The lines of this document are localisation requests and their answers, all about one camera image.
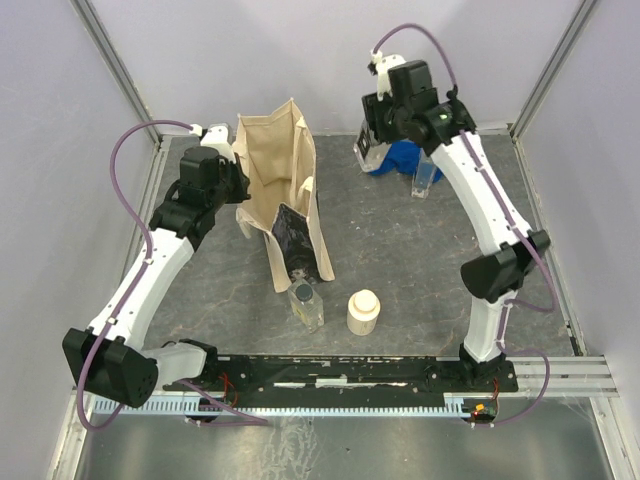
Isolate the right aluminium frame post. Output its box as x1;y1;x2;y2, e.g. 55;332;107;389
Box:
509;0;599;142

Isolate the aluminium frame post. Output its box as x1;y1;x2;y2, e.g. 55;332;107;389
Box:
509;0;599;142
70;0;152;122

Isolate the clear square bottle right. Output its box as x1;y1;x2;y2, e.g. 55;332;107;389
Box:
411;150;436;199

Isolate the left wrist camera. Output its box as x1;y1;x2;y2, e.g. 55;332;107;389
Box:
190;123;236;163

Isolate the aluminium frame rail front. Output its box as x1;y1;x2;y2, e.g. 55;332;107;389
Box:
69;354;621;396

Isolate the cream canvas tote bag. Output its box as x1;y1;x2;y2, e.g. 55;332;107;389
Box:
232;99;335;293

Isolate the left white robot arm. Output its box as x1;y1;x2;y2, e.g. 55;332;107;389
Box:
62;143;249;408

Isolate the left aluminium frame post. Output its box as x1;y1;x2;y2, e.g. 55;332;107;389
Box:
70;0;152;122

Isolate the white slotted cable duct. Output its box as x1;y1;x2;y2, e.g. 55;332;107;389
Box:
93;393;474;415

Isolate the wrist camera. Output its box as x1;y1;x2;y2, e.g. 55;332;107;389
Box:
369;52;438;109
190;123;236;163

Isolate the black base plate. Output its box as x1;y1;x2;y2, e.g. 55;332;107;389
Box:
190;354;518;409

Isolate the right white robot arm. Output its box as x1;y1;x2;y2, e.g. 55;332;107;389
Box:
357;90;550;391

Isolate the blue cloth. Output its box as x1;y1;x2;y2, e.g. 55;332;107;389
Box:
370;141;423;176

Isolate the clear bottle grey cap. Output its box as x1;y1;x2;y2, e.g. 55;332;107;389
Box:
287;278;324;333

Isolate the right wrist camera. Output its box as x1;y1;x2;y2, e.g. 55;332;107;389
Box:
369;52;438;109

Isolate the cream round jar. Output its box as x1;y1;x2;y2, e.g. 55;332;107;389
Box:
347;289;381;336

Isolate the clear bottle black label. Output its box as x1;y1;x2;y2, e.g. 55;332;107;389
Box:
353;120;391;173

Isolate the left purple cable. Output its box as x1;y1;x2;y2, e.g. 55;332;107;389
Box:
74;119;271;431

